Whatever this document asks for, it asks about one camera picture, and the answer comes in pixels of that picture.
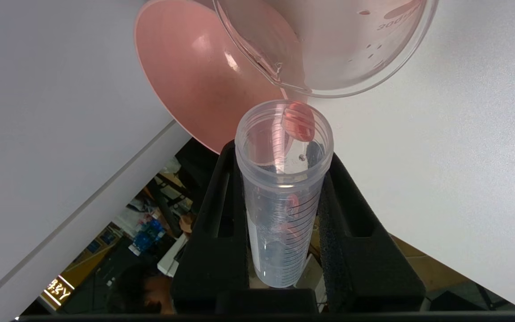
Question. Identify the person with dark hair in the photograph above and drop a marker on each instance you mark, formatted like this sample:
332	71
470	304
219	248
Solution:
145	290

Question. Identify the pink plastic bowl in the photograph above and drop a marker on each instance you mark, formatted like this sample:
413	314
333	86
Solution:
195	76

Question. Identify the clear glass beaker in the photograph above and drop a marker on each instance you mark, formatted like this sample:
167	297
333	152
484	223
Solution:
347	49

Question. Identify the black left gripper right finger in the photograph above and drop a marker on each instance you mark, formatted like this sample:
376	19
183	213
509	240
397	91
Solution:
365	268

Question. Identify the test tube with red pigment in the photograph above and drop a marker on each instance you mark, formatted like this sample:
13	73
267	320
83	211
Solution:
284	223

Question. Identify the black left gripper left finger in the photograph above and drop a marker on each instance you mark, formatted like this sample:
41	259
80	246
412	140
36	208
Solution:
208	259

